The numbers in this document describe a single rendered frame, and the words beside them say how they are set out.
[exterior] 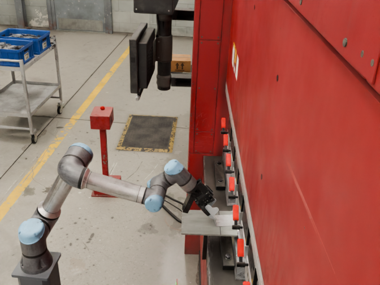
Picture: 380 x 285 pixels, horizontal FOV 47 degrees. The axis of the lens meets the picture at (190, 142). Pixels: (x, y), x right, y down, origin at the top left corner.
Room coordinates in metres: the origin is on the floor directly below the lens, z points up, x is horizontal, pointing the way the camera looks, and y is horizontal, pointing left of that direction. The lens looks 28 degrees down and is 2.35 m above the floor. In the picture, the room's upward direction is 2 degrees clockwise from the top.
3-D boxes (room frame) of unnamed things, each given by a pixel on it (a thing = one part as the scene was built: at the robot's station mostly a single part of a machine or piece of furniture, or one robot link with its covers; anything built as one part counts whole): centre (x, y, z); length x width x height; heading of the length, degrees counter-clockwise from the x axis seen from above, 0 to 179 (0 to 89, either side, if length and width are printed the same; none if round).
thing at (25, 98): (4.59, 1.93, 0.47); 0.90 x 0.66 x 0.95; 175
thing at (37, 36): (4.83, 1.91, 0.92); 0.50 x 0.36 x 0.18; 85
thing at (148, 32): (2.90, 0.34, 1.42); 0.45 x 0.12 x 0.36; 178
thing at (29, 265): (1.60, 0.72, 0.82); 0.15 x 0.15 x 0.10
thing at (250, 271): (1.12, -0.26, 1.26); 0.15 x 0.09 x 0.17; 1
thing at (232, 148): (1.92, -0.25, 1.26); 0.15 x 0.09 x 0.17; 1
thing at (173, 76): (2.99, 0.04, 1.18); 0.40 x 0.24 x 0.07; 1
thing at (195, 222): (1.69, -0.11, 1.00); 0.26 x 0.18 x 0.01; 91
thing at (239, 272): (1.64, -0.26, 0.92); 0.39 x 0.06 x 0.10; 1
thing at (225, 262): (1.65, -0.20, 0.89); 0.30 x 0.05 x 0.03; 1
